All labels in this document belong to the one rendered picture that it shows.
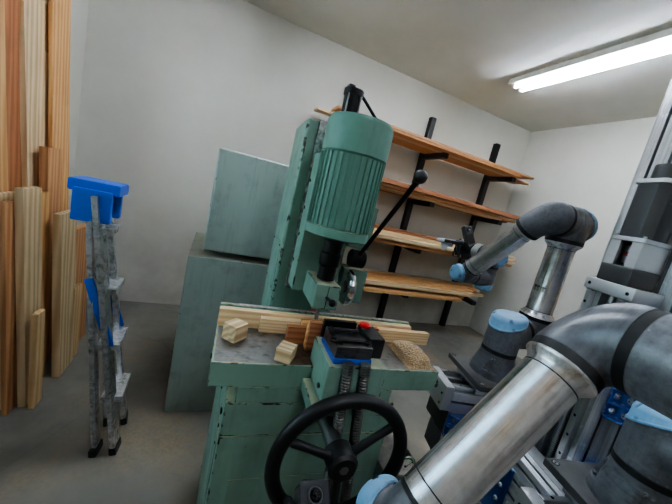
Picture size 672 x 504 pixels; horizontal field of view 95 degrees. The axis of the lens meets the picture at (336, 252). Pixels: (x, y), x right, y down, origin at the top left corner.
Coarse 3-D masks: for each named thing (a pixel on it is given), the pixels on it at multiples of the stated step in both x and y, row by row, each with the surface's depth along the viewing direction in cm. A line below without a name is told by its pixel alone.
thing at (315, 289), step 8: (312, 272) 93; (312, 280) 87; (320, 280) 86; (304, 288) 94; (312, 288) 85; (320, 288) 82; (328, 288) 83; (336, 288) 84; (312, 296) 84; (320, 296) 83; (328, 296) 84; (336, 296) 84; (312, 304) 83; (320, 304) 83; (328, 304) 84; (336, 304) 85
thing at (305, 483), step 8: (304, 480) 44; (312, 480) 44; (320, 480) 45; (296, 488) 44; (304, 488) 43; (312, 488) 43; (320, 488) 44; (328, 488) 44; (296, 496) 43; (304, 496) 42; (312, 496) 43; (320, 496) 43; (328, 496) 44
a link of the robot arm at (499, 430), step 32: (576, 320) 42; (608, 320) 39; (544, 352) 42; (576, 352) 40; (608, 352) 38; (512, 384) 42; (544, 384) 40; (576, 384) 40; (608, 384) 40; (480, 416) 41; (512, 416) 39; (544, 416) 39; (448, 448) 40; (480, 448) 39; (512, 448) 38; (384, 480) 43; (416, 480) 40; (448, 480) 38; (480, 480) 38
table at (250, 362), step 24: (216, 336) 77; (264, 336) 83; (216, 360) 67; (240, 360) 69; (264, 360) 71; (384, 360) 85; (216, 384) 68; (240, 384) 69; (264, 384) 71; (288, 384) 73; (312, 384) 72; (384, 384) 81; (408, 384) 84; (432, 384) 86
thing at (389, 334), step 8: (264, 320) 84; (272, 320) 85; (280, 320) 85; (288, 320) 87; (296, 320) 88; (264, 328) 85; (272, 328) 85; (280, 328) 86; (384, 328) 97; (392, 328) 99; (384, 336) 97; (392, 336) 98; (400, 336) 98; (408, 336) 99; (416, 336) 100; (424, 336) 101; (424, 344) 102
